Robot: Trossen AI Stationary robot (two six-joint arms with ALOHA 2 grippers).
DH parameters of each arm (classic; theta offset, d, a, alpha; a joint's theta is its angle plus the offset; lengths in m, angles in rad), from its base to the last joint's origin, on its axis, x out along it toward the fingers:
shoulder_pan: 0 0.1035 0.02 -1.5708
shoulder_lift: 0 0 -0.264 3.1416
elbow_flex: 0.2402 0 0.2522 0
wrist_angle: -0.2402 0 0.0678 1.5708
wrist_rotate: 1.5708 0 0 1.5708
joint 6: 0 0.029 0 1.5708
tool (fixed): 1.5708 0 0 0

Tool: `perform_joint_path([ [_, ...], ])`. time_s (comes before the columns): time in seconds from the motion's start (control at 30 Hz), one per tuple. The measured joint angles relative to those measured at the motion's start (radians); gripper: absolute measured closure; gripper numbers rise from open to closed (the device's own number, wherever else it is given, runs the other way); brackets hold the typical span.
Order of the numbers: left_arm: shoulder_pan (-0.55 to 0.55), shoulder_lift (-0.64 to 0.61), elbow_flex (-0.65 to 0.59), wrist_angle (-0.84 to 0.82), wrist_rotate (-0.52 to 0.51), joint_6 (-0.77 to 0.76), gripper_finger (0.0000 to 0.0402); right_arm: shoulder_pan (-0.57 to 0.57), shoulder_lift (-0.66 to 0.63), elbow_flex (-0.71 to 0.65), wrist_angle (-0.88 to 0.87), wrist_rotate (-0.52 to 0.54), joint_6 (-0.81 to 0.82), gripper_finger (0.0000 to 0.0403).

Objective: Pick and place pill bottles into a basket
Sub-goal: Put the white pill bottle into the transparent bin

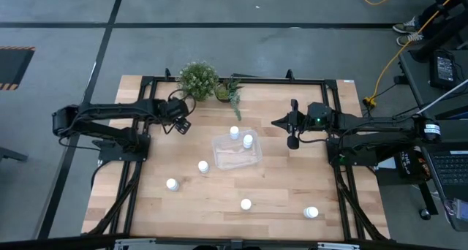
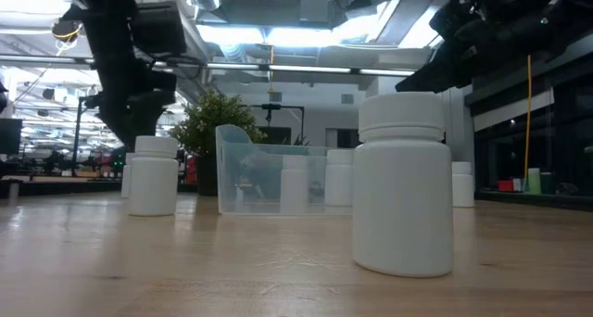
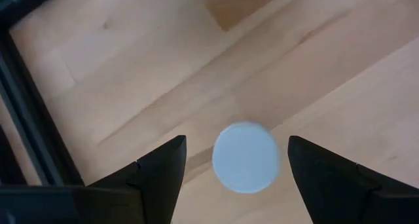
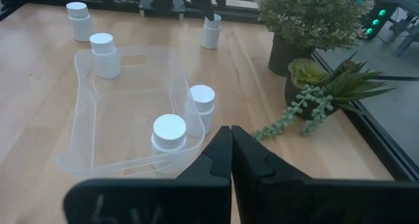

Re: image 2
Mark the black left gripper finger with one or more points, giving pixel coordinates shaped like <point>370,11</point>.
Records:
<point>132,122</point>

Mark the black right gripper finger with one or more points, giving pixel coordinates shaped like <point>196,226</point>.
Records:
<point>440,73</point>

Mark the white pill bottle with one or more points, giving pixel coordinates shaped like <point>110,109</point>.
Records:
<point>125,178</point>
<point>294,187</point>
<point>339,182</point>
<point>402,192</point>
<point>464,187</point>
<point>154,182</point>

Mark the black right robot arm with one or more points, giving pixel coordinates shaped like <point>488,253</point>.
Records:
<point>533,25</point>

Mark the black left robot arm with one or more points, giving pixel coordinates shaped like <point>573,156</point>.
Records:
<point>109,43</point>

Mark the clear plastic basket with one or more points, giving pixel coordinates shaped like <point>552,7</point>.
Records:
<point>250,187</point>

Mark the black pole stand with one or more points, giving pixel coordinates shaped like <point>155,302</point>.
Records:
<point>76,136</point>

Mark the red box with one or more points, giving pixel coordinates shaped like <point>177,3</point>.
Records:
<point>191,171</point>

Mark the bushy green potted plant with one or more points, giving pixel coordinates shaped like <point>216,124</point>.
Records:
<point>208,122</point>

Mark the black monitor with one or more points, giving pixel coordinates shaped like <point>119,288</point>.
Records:
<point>10,136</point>

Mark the small red container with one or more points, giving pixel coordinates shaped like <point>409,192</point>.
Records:
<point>505,186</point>

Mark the linear ceiling light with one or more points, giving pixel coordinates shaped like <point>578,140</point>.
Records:
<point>306,69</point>

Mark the small blue white box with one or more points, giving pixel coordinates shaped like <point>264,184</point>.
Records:
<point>517,185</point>

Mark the grey ceiling box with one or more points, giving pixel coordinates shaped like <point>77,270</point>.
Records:
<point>315,8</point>

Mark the pale green container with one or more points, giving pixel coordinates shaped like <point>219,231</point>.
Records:
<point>534,181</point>

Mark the dark green cup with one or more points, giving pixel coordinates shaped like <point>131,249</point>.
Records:
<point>547,183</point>

